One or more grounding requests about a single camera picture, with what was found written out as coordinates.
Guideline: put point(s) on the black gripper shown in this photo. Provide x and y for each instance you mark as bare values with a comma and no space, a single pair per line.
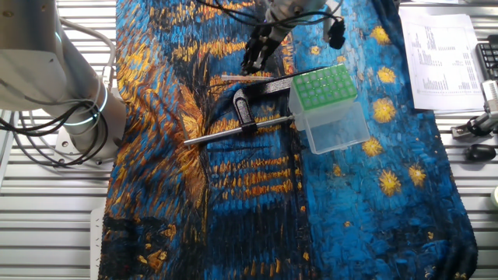
264,39

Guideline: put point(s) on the translucent large pipette tip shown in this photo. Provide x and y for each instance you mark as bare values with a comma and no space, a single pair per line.
241,78

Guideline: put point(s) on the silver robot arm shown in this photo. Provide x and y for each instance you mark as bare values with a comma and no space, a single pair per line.
27,58

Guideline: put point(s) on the black C-clamp with steel screw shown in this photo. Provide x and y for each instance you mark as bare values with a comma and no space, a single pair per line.
243,107

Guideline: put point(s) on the clear box with green rack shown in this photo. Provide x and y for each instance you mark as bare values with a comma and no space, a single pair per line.
327,105

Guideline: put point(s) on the black wrist-mounted device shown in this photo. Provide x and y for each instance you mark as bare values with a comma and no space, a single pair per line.
337,34

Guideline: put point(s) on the starry night painting cloth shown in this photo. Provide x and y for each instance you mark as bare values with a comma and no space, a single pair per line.
253,202

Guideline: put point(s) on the printed white paper sheet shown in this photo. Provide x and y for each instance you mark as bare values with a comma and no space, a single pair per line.
439,62

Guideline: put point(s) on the black computer keyboard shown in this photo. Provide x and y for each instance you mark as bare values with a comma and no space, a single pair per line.
489,58

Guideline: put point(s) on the black computer mouse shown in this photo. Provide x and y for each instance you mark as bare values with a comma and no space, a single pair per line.
480,152

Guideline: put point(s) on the white perforated plate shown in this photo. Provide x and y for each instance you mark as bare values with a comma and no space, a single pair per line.
96,245

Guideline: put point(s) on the pale round object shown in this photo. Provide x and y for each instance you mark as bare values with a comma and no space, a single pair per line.
495,196

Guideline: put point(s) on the white wrist device bracket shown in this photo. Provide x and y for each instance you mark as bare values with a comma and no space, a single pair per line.
332,9

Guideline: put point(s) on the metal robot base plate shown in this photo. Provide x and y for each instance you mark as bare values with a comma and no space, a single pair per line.
62,149

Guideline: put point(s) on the metal bracket with black knob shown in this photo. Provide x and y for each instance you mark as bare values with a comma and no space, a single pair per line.
476,126

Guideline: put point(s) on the silver ridged camera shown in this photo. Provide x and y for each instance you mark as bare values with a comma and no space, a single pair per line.
492,99

